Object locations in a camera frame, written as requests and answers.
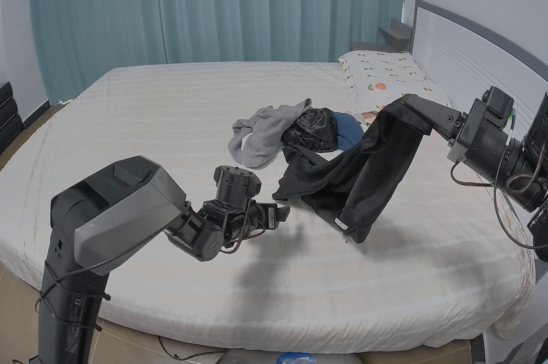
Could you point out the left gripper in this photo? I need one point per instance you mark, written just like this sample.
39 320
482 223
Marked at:
262 217

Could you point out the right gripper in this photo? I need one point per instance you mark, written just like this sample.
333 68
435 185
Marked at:
483 148

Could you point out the black T-shirt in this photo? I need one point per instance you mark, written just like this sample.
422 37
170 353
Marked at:
376 165

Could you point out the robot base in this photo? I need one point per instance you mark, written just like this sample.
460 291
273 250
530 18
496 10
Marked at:
295 359

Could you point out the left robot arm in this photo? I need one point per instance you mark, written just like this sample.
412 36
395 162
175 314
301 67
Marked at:
120 204

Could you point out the bed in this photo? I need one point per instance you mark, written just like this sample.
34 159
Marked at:
171 118

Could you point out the white printed pillow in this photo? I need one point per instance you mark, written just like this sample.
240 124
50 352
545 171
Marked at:
385 73

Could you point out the grey garment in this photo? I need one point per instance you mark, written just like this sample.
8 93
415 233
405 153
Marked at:
265 131

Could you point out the dark blue garment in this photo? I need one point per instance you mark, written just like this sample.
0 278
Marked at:
347 131

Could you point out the grey bedside table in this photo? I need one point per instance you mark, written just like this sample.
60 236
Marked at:
394 30

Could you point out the black shiny garment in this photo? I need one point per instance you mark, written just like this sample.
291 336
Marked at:
312 129

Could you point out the black chest of drawers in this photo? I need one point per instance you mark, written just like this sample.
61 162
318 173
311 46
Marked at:
7 114

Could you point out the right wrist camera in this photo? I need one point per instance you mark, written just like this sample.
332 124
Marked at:
498 101

